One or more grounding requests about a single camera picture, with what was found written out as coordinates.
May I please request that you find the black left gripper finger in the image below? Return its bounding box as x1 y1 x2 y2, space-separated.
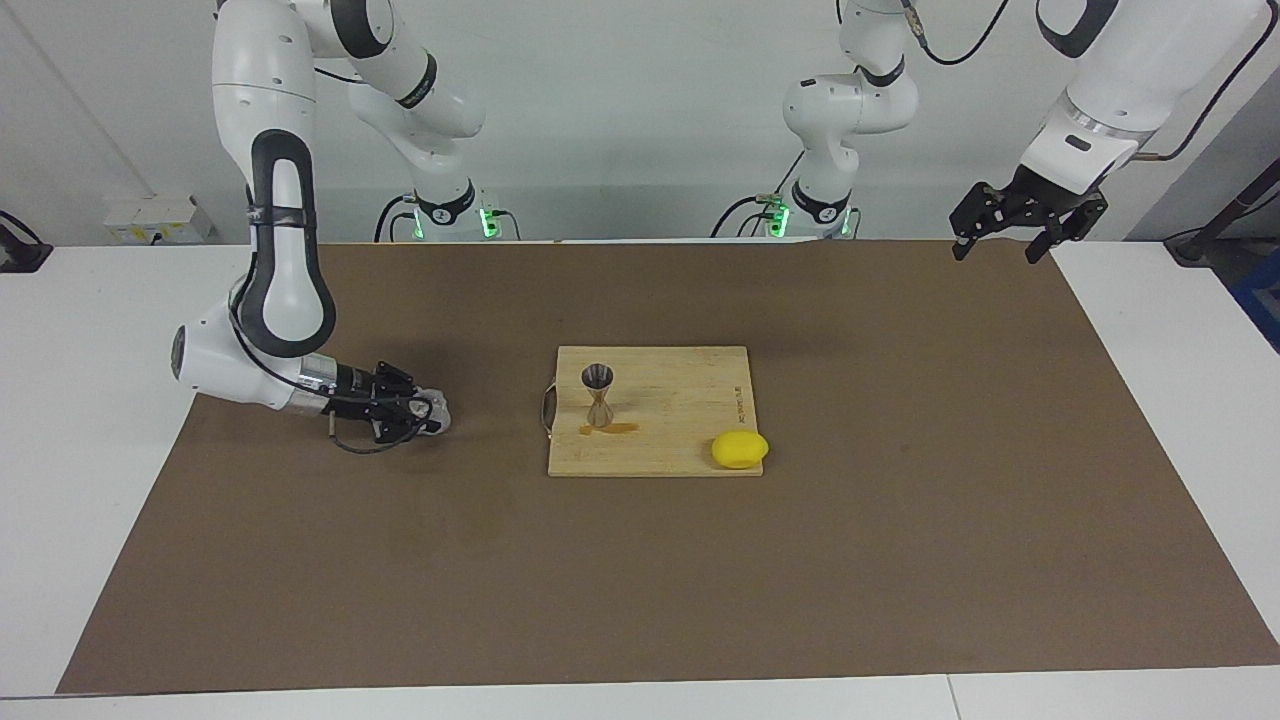
950 183 1006 263
1025 198 1109 265

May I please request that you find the clear glass cup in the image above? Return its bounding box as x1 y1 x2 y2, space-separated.
405 390 453 437

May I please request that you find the steel double jigger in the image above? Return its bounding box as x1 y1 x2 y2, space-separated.
581 363 617 431

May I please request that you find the black stand pole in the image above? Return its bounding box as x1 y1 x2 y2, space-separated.
1165 185 1280 266

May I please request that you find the wooden cutting board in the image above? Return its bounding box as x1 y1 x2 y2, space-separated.
540 345 764 479

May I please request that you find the brown table mat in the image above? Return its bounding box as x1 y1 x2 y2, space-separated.
55 238 1280 696

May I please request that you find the yellow lemon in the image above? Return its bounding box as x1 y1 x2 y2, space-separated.
711 430 770 470

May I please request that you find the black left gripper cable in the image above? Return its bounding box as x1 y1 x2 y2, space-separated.
900 0 1280 163

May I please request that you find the black base cable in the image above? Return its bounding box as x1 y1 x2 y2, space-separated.
710 150 803 241
375 193 419 244

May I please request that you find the white wall socket box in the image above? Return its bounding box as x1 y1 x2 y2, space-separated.
103 195 214 245

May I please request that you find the black desk mount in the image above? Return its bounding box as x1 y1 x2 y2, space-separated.
0 208 53 274

